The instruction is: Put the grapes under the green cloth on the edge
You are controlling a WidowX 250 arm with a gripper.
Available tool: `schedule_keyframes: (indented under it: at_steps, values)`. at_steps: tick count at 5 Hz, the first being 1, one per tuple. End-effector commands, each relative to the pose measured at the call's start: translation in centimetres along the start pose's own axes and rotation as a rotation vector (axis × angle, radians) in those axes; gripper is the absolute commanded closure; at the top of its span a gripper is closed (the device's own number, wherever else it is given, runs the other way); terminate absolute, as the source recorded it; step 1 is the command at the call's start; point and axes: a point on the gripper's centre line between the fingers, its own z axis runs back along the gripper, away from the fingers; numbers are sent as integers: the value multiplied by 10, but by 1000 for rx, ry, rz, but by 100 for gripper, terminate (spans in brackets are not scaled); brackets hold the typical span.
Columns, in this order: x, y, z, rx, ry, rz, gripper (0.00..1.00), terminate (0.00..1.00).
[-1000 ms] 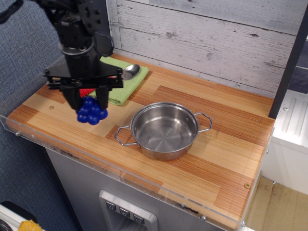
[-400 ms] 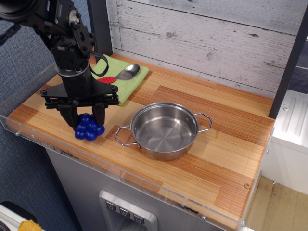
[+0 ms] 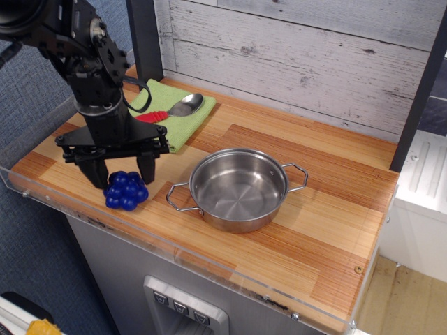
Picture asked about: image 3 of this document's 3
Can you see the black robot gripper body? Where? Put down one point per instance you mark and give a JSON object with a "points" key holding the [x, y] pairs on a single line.
{"points": [[113, 134]]}

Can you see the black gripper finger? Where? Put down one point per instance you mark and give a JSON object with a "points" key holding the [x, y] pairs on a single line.
{"points": [[146, 165], [95, 170]]}

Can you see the blue toy grape bunch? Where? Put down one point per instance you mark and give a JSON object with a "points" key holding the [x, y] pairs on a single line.
{"points": [[125, 190]]}

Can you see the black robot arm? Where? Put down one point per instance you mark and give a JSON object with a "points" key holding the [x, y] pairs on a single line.
{"points": [[76, 42]]}

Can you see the stainless steel pot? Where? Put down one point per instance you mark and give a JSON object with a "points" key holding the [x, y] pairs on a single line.
{"points": [[240, 190]]}

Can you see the grey toy fridge cabinet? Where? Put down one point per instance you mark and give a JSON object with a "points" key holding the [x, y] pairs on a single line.
{"points": [[120, 262]]}

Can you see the silver dispenser panel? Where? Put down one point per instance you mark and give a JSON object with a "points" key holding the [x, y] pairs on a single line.
{"points": [[174, 310]]}

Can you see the yellow object bottom left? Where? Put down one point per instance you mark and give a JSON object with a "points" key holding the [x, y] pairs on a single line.
{"points": [[43, 327]]}

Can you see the clear acrylic table guard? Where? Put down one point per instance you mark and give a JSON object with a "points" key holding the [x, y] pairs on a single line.
{"points": [[321, 234]]}

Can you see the white ribbed side counter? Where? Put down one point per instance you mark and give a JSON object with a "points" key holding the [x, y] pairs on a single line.
{"points": [[414, 234]]}

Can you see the red handled metal spoon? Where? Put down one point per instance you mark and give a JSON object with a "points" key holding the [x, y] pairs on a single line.
{"points": [[183, 108]]}

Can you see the dark left vertical post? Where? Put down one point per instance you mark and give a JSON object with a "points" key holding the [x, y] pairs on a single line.
{"points": [[145, 39]]}

